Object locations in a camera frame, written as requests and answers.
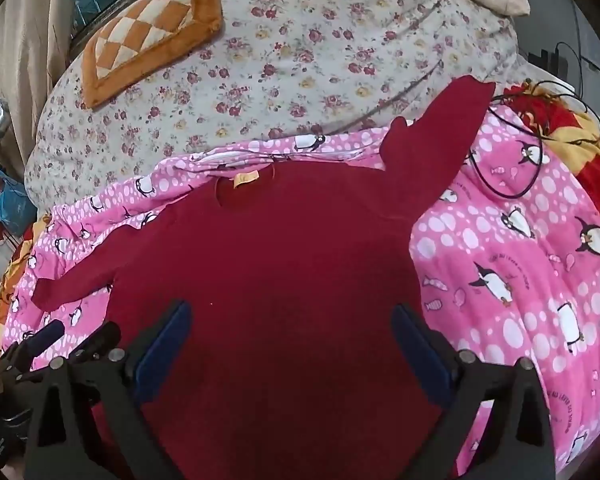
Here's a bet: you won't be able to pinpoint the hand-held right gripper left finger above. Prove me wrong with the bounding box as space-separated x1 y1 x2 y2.
25 300 192 480

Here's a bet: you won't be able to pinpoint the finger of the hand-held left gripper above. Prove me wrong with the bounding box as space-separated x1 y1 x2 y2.
69 321 123 361
0 320 67 369

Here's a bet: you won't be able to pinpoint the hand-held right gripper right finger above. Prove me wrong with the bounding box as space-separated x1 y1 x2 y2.
390 304 556 480

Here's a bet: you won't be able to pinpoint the dark red sweater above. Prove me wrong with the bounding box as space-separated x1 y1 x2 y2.
31 75 496 480

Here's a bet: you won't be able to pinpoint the pink penguin print blanket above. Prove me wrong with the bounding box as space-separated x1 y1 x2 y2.
2 102 600 480

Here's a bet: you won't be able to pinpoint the blue plastic bag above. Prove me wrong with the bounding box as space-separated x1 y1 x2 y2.
0 160 38 226

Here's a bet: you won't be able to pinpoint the orange checkered cushion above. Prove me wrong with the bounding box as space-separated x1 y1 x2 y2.
80 0 224 109

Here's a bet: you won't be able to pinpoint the floral quilt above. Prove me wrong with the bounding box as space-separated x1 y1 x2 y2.
24 0 521 211

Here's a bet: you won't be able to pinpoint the black power plugs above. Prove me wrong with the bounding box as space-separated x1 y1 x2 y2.
527 50 568 73

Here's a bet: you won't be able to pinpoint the black cable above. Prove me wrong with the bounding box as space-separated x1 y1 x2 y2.
467 42 600 198

